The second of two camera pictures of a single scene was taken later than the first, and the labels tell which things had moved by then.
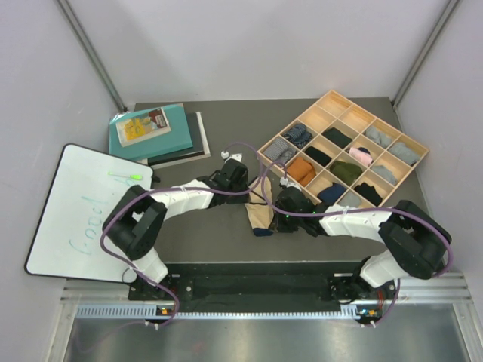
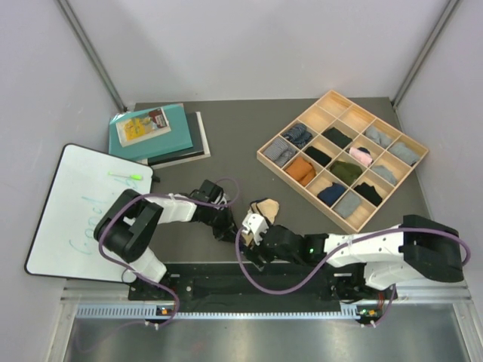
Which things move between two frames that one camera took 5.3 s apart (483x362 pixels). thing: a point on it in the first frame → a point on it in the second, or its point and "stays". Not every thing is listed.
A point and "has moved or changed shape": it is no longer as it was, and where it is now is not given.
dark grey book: x=200 y=148 stays
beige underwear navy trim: x=259 y=211 has moved or changed shape
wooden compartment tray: x=342 y=157 stays
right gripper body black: x=284 y=223 → x=254 y=251
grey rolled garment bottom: x=350 y=200 stays
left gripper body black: x=237 y=199 → x=215 y=216
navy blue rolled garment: x=328 y=195 stays
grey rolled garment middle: x=385 y=173 stays
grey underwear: x=383 y=139 stays
